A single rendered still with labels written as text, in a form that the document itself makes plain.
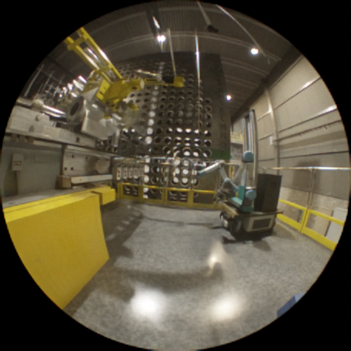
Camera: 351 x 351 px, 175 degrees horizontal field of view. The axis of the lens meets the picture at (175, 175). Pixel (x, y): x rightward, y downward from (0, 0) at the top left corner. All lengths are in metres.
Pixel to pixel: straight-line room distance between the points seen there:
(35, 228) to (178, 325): 0.81
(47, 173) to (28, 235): 0.56
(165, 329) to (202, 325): 0.20
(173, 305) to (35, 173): 1.22
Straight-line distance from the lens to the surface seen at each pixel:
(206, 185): 3.23
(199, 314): 0.85
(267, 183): 1.68
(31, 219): 0.62
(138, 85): 1.37
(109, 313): 0.86
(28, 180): 1.00
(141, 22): 9.36
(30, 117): 1.09
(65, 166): 1.08
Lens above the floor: 0.79
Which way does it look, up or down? 3 degrees down
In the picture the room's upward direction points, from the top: 4 degrees clockwise
